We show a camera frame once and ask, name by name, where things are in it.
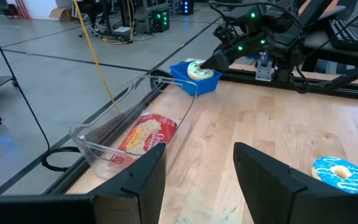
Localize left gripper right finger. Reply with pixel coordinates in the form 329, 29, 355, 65
233, 142, 358, 224

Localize red popcorn packet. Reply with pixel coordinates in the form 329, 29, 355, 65
109, 113, 178, 166

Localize computer tower green lights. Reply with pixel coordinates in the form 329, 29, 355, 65
150, 8, 171, 34

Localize mint frosted toy donut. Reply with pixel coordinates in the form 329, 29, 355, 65
186, 60, 215, 82

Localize clear plastic bin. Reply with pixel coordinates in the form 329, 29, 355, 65
69, 74, 198, 181

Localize black looped floor cable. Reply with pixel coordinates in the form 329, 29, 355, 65
0, 7, 81, 173

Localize cardboard box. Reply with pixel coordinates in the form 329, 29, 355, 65
48, 6, 74, 22

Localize yellow floor cable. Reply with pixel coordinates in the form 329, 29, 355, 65
72, 0, 121, 113

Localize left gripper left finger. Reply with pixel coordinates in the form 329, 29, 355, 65
0, 142, 167, 224

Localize black computer keyboard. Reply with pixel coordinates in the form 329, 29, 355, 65
328, 19, 358, 52

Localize blue plastic basket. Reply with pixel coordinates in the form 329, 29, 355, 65
168, 61, 223, 96

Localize blue frosted toy donut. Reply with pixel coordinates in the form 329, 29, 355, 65
311, 156, 358, 195

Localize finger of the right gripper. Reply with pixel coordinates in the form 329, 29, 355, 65
199, 49, 230, 72

